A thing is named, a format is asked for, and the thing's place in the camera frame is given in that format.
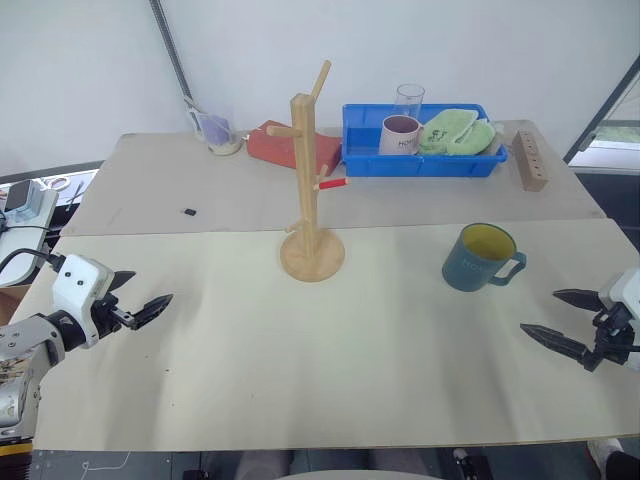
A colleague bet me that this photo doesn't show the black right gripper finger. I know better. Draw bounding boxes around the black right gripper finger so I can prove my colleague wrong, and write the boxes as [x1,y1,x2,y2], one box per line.
[552,287,604,313]
[519,323,594,364]

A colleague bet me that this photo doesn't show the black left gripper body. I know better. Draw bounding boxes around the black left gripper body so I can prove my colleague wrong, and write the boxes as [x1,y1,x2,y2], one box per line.
[90,293,139,344]

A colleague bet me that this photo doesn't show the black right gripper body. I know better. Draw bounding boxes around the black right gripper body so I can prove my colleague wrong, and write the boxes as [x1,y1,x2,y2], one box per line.
[581,301,640,374]

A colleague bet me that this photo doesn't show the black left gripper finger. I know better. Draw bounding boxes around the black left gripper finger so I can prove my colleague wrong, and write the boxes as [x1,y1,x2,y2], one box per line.
[110,270,137,293]
[130,293,175,332]

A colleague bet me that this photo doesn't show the clear glass with blue item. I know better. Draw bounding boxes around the clear glass with blue item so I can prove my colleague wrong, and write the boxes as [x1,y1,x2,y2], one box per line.
[185,98,245,157]

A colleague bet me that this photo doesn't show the wooden mug tree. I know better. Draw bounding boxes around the wooden mug tree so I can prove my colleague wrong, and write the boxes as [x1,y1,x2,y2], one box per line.
[265,59,352,284]

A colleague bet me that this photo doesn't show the brown cardboard box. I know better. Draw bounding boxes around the brown cardboard box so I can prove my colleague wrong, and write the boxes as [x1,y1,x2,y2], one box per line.
[0,284,29,327]

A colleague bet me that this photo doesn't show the teal mug with yellow inside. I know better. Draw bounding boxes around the teal mug with yellow inside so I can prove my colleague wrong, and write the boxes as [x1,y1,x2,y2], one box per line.
[441,222,528,293]

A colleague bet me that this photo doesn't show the white shoe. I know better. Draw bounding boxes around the white shoe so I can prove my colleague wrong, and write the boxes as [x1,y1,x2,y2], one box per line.
[586,438,625,477]

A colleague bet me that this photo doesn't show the beige table cover sheet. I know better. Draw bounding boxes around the beige table cover sheet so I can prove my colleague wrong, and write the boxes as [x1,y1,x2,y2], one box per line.
[59,118,609,238]

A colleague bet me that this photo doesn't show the grey white electronic device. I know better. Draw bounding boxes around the grey white electronic device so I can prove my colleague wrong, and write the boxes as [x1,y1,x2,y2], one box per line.
[0,179,60,227]

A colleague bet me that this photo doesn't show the wooden block with holes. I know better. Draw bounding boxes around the wooden block with holes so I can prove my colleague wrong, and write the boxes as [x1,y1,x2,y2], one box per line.
[510,129,551,193]

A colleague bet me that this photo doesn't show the dark rounded shape under table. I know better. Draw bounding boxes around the dark rounded shape under table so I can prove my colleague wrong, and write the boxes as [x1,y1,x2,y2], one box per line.
[451,447,490,480]

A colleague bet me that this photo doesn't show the cream table cover sheet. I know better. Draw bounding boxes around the cream table cover sheet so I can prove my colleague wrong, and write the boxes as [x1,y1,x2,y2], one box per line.
[9,217,640,454]

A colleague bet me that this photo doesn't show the red brick-shaped block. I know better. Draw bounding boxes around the red brick-shaped block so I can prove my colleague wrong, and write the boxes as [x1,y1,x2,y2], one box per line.
[246,119,344,172]

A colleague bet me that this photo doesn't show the green cloth mitt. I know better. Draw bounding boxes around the green cloth mitt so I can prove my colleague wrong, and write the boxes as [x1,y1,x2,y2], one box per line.
[417,108,497,158]

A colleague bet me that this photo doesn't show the grey threaded metal rod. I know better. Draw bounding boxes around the grey threaded metal rod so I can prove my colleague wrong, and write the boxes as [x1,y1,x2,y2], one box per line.
[148,0,194,104]

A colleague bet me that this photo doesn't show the white mug with purple inside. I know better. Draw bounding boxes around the white mug with purple inside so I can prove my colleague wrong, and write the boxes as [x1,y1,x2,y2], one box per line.
[378,114,426,157]

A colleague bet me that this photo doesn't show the blue plastic bin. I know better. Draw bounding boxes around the blue plastic bin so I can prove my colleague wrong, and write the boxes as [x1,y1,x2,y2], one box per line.
[341,103,509,179]

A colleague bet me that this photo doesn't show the clear glass tumbler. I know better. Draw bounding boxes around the clear glass tumbler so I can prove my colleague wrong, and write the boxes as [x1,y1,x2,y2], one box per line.
[393,83,427,122]

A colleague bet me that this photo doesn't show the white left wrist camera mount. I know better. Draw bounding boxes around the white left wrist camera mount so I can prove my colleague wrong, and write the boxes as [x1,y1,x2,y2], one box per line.
[51,253,115,350]

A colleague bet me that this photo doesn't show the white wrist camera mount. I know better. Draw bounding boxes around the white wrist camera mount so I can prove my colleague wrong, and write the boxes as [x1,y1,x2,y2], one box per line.
[51,253,115,350]
[597,267,640,322]

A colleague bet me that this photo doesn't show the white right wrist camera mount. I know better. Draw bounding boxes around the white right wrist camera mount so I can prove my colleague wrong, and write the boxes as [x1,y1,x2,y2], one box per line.
[597,267,640,322]

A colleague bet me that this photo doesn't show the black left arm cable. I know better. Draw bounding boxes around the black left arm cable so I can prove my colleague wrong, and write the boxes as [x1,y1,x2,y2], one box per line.
[0,247,67,275]

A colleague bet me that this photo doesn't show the thin white string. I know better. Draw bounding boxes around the thin white string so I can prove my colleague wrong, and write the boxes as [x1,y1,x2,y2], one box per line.
[81,451,132,474]

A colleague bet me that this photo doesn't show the black metal frame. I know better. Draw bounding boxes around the black metal frame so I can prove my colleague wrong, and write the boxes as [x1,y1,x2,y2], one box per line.
[563,63,640,165]

